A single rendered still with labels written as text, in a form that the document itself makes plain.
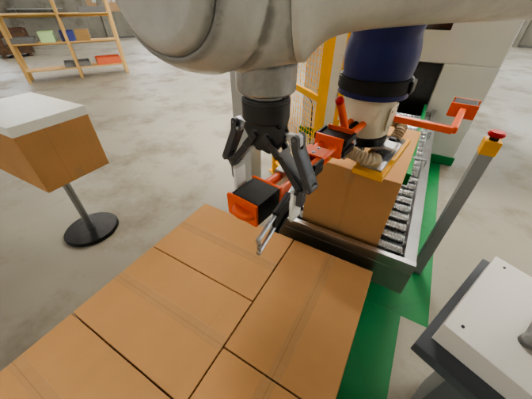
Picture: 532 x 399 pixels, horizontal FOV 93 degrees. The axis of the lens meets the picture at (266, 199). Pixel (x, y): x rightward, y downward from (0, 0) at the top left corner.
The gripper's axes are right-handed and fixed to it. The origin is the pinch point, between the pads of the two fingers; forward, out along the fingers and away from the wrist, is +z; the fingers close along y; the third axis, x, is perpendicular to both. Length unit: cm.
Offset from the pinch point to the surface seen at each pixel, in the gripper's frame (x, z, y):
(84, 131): -18, 33, 156
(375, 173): -42.9, 11.4, -10.4
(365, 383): -33, 120, -38
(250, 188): 1.1, -1.9, 3.0
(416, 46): -56, -22, -8
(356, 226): -65, 55, -5
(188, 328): 14, 66, 27
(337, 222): -65, 57, 4
